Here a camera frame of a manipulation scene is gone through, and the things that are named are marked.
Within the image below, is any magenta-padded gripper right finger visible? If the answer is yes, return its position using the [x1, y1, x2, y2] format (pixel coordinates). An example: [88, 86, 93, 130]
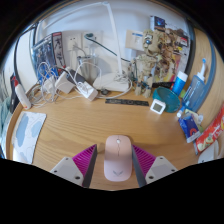
[131, 144, 179, 188]

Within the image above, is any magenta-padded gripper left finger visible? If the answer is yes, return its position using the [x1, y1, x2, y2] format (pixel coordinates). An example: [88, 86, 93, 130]
[50, 143, 99, 189]

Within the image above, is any pink computer mouse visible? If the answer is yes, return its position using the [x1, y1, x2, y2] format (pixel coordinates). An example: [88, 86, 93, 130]
[103, 134, 133, 183]

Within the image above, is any cloud-print mouse pad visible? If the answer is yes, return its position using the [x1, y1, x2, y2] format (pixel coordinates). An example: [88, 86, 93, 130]
[11, 110, 47, 165]

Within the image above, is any blue packet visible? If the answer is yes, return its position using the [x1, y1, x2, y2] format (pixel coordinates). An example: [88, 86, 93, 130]
[178, 113, 202, 144]

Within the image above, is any white mug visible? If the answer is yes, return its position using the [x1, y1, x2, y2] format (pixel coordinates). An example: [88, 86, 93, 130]
[198, 139, 221, 164]

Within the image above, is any small white square clock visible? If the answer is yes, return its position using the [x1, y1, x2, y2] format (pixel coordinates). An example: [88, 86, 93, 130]
[149, 98, 167, 115]

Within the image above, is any red snack tube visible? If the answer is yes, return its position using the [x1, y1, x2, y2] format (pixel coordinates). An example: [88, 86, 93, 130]
[194, 104, 224, 155]

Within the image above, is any teal bowl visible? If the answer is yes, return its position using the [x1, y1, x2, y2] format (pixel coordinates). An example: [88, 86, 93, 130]
[152, 86, 181, 114]

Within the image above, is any white power strip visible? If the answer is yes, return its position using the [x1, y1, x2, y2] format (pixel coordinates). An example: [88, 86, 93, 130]
[77, 81, 99, 102]

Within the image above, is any blue spray bottle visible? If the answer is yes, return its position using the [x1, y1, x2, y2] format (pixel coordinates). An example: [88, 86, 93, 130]
[176, 58, 208, 118]

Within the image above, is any teal blanket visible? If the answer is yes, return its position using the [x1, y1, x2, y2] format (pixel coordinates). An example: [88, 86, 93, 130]
[0, 96, 13, 134]

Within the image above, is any white pump bottle, red cap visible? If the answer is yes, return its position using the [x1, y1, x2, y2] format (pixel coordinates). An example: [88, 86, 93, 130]
[12, 77, 32, 110]

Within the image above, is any blue canister with white cap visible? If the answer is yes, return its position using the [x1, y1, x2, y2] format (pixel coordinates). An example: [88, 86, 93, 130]
[171, 70, 189, 97]

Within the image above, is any white charger cube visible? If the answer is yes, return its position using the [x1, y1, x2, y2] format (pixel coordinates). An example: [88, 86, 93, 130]
[54, 71, 76, 94]

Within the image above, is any white desk lamp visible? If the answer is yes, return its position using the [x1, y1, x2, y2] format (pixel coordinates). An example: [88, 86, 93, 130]
[42, 1, 132, 93]

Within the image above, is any clear glass jar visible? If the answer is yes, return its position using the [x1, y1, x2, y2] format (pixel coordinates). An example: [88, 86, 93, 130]
[77, 54, 98, 83]

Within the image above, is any brown tree-man figure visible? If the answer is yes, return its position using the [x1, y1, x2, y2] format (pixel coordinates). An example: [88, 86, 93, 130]
[129, 28, 178, 99]

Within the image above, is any colourful printed figure box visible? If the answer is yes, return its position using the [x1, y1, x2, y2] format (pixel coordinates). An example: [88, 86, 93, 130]
[149, 15, 191, 84]

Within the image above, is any tangle of white cables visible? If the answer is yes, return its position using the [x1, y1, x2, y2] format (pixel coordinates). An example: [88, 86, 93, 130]
[26, 60, 133, 108]

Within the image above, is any dark cable with green plug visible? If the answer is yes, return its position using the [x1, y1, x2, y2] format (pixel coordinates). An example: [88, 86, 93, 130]
[84, 33, 132, 63]

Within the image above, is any white wall socket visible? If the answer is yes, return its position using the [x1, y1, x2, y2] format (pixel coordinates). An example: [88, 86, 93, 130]
[66, 33, 83, 51]
[82, 31, 104, 49]

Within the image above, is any white wall box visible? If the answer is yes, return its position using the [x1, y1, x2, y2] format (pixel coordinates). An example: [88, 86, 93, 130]
[125, 29, 144, 51]

